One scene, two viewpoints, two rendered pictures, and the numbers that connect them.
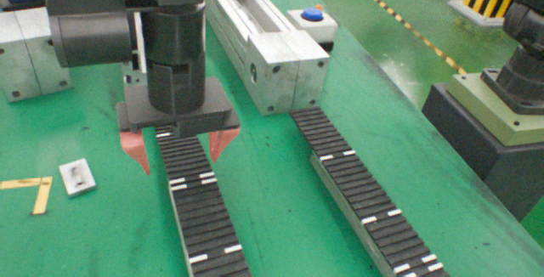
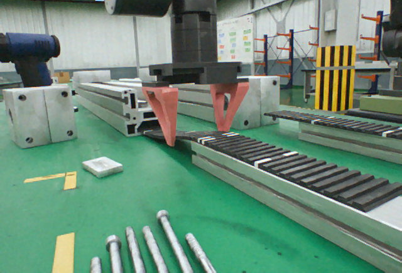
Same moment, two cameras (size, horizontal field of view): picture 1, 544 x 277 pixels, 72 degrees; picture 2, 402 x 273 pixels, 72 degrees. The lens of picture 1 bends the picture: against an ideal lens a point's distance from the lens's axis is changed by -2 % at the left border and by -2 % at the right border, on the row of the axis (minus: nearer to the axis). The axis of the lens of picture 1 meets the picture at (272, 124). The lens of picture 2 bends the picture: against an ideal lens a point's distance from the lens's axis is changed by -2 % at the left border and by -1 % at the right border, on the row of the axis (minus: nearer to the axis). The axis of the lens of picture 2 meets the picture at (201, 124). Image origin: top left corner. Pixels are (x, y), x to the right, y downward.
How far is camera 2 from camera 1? 0.27 m
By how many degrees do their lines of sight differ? 27
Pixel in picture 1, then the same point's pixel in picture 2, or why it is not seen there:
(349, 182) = (347, 125)
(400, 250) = not seen: outside the picture
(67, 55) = not seen: outside the picture
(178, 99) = (203, 46)
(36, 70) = (49, 118)
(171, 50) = not seen: outside the picture
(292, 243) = not seen: hidden behind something
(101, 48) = not seen: outside the picture
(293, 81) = (259, 96)
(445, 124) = not seen: hidden behind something
